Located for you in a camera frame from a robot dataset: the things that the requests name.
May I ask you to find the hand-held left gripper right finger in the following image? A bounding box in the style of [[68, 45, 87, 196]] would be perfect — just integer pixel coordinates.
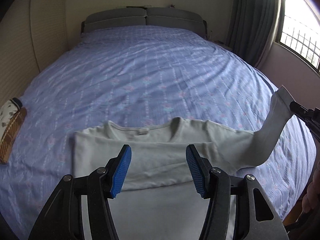
[[185, 144, 288, 240]]

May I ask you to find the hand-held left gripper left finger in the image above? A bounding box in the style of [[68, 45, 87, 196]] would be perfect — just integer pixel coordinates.
[[27, 144, 132, 240]]

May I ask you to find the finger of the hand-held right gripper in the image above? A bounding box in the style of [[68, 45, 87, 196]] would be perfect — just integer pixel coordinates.
[[289, 101, 320, 143]]

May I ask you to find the white long-sleeve shirt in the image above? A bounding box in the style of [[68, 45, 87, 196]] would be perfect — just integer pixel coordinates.
[[72, 85, 294, 240]]

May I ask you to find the window with metal grille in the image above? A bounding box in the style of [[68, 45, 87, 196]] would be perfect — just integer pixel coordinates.
[[274, 0, 320, 73]]

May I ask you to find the pink clothing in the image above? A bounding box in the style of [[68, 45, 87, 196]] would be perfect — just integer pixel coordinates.
[[301, 166, 320, 214]]

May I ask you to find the green-grey curtain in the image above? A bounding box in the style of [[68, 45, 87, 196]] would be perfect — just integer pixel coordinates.
[[226, 0, 285, 67]]

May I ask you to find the bed with blue sheet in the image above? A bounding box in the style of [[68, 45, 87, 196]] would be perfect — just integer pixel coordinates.
[[0, 25, 317, 240]]

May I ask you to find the brown plaid folded garment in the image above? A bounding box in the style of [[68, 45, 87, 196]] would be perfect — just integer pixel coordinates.
[[0, 107, 27, 165]]

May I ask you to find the white printed folded garment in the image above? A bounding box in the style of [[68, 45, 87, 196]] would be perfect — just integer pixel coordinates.
[[0, 97, 23, 140]]

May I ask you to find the grey padded headboard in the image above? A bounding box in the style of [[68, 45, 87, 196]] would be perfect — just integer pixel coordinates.
[[80, 7, 208, 39]]

